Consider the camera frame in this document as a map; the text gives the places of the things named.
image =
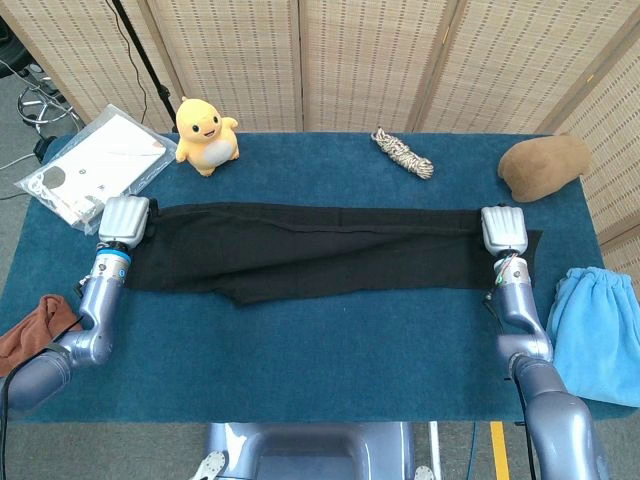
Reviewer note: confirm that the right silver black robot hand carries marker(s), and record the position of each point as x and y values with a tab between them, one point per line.
502	227

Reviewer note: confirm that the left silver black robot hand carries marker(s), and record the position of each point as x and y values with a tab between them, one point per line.
122	220

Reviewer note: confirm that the black trousers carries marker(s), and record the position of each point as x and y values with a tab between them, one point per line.
300	240

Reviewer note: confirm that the rust brown cloth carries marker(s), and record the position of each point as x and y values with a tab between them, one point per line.
30	330

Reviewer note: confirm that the clear plastic bag white garment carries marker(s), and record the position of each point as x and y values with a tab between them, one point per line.
100	160

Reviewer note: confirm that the yellow plush dinosaur toy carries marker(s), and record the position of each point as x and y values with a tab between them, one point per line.
200	150

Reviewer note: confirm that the chrome swivel chair base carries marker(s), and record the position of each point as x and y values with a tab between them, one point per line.
47	102

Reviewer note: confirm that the black tripod stand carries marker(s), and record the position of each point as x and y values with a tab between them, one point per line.
150	70

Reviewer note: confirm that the bamboo folding screen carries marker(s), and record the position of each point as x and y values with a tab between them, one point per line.
235	60

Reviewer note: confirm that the black chair seat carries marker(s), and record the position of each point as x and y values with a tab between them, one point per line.
10	55

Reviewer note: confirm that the yellow floor tape strip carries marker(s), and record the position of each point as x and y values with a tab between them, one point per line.
500	450

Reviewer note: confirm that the white table leg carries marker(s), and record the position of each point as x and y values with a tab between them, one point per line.
435	445

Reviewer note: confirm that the dark blue tablecloth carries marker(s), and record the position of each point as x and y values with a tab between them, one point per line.
320	380

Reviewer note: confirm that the blue-grey robot torso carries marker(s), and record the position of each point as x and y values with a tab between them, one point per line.
310	450

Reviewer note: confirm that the white perforated metal bracket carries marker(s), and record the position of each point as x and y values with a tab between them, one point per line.
424	473
210	465

